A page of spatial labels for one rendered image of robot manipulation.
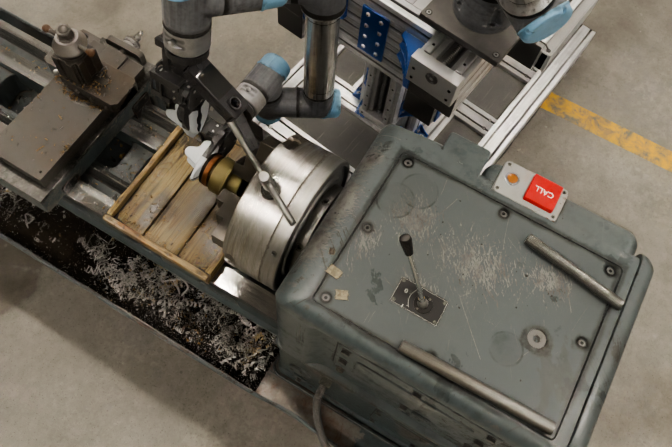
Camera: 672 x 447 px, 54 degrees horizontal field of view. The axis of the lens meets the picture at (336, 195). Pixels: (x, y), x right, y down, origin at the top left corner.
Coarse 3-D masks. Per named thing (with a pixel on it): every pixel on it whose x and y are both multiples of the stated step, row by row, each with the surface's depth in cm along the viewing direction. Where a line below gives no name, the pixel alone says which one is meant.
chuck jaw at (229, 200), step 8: (224, 192) 141; (216, 200) 141; (224, 200) 140; (232, 200) 140; (224, 208) 139; (232, 208) 139; (216, 216) 139; (224, 216) 138; (224, 224) 137; (216, 232) 136; (224, 232) 136; (216, 240) 137
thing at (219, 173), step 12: (216, 156) 143; (204, 168) 142; (216, 168) 141; (228, 168) 141; (204, 180) 142; (216, 180) 141; (228, 180) 141; (240, 180) 141; (216, 192) 142; (240, 192) 146
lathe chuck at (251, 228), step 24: (312, 144) 138; (264, 168) 128; (288, 168) 129; (312, 168) 130; (288, 192) 127; (240, 216) 128; (264, 216) 126; (240, 240) 129; (264, 240) 127; (240, 264) 134
